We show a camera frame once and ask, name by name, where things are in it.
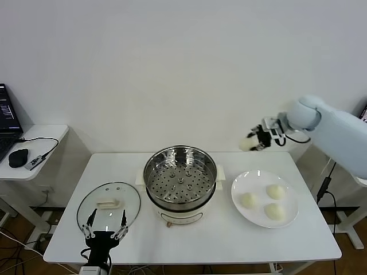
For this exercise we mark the black computer mouse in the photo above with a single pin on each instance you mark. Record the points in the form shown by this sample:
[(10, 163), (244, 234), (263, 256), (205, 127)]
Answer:
[(18, 157)]

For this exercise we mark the white round plate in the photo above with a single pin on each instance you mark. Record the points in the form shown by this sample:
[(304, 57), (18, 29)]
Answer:
[(238, 183)]

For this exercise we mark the grey usb device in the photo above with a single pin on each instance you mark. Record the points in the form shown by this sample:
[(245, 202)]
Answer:
[(35, 161)]

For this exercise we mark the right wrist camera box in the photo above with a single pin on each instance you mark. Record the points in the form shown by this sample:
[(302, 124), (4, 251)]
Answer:
[(274, 133)]

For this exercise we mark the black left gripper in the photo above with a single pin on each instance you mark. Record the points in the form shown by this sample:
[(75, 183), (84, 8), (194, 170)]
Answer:
[(101, 240)]

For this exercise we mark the white side table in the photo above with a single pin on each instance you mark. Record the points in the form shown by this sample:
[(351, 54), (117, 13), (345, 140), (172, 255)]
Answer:
[(43, 131), (350, 229)]

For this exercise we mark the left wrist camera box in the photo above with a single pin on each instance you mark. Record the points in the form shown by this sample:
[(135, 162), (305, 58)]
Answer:
[(91, 270)]

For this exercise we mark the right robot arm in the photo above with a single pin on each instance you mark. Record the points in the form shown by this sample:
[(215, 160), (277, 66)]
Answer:
[(338, 134)]

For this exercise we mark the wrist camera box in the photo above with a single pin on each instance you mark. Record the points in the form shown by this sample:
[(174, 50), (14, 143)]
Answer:
[(91, 270), (274, 133)]

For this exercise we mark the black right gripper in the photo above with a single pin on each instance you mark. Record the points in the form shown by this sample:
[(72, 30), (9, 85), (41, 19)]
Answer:
[(265, 137)]

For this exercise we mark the open dark laptop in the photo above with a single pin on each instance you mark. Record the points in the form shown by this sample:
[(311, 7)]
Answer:
[(364, 114), (7, 114)]

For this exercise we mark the cream electric cooker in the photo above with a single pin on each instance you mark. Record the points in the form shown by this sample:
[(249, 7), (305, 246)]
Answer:
[(183, 215)]

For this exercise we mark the white table leg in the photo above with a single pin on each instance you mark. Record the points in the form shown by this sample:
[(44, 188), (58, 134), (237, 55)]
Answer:
[(275, 270)]

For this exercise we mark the white steamed baozi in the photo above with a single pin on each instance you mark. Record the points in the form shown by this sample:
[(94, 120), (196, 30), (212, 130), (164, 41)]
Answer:
[(246, 144), (249, 200), (275, 192), (274, 212)]

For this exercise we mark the stainless steel steamer basket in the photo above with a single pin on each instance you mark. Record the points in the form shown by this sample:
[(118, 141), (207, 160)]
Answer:
[(183, 186)]

